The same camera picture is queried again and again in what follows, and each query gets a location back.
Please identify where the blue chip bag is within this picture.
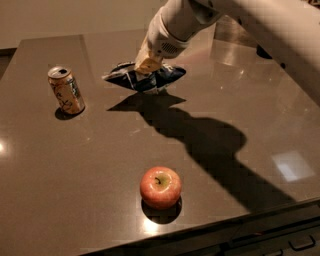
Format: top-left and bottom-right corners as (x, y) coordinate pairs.
(102, 62), (186, 94)

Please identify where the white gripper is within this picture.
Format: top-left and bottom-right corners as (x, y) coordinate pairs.
(134, 8), (189, 74)

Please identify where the dark drawer front with handle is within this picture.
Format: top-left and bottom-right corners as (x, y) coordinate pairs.
(224, 216), (320, 256)

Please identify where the stainless steel dispenser base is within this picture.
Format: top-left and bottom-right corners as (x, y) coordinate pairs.
(214, 16), (257, 47)

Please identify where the black mesh cup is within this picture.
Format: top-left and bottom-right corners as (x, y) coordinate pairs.
(256, 45), (271, 59)

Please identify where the orange soda can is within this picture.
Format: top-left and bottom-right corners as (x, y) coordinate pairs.
(48, 66), (85, 115)

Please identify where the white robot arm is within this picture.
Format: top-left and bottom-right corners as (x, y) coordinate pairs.
(135, 0), (320, 102)

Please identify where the red apple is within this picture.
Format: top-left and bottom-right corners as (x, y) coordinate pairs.
(140, 166), (182, 210)

